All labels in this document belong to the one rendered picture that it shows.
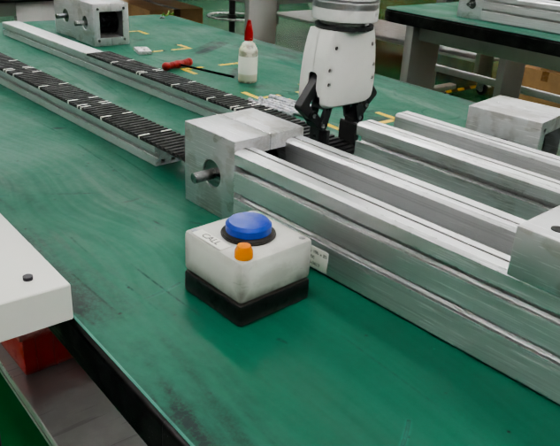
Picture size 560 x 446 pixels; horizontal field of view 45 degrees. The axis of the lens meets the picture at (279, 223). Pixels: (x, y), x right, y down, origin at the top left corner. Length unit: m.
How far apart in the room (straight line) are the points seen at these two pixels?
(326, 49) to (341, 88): 0.06
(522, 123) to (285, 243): 0.43
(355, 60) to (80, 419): 0.83
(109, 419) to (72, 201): 0.63
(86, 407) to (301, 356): 0.88
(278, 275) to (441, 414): 0.17
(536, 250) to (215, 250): 0.25
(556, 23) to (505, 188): 1.63
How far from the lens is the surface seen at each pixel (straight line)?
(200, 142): 0.76
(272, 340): 0.56
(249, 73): 1.35
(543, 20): 2.38
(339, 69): 0.88
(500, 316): 0.54
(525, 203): 0.73
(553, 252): 0.50
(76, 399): 1.41
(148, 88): 1.26
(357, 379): 0.53
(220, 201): 0.75
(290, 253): 0.58
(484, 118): 0.93
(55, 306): 0.58
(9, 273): 0.60
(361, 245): 0.61
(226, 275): 0.56
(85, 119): 1.08
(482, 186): 0.75
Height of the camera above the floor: 1.10
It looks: 25 degrees down
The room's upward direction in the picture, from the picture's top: 3 degrees clockwise
